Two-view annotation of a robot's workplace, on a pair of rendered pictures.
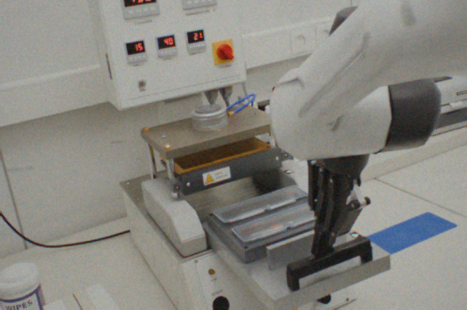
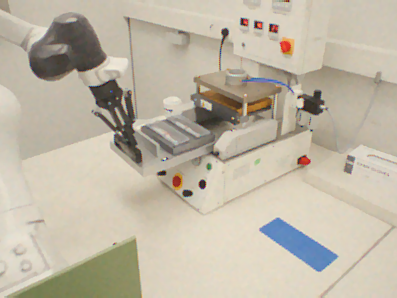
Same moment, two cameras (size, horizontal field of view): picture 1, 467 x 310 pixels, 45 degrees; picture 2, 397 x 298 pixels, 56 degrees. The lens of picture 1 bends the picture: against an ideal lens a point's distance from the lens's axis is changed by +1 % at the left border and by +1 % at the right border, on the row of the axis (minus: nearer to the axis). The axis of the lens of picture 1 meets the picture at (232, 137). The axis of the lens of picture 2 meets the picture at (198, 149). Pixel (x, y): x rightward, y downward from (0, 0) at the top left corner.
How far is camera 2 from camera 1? 1.36 m
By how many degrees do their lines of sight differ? 69
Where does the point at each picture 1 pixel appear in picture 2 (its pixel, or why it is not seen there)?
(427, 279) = (230, 247)
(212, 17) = (286, 19)
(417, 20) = not seen: outside the picture
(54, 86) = not seen: hidden behind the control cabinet
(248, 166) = (219, 111)
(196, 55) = (272, 41)
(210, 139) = (210, 84)
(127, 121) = not seen: hidden behind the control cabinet
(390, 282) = (224, 229)
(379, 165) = not seen: outside the picture
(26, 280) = (168, 103)
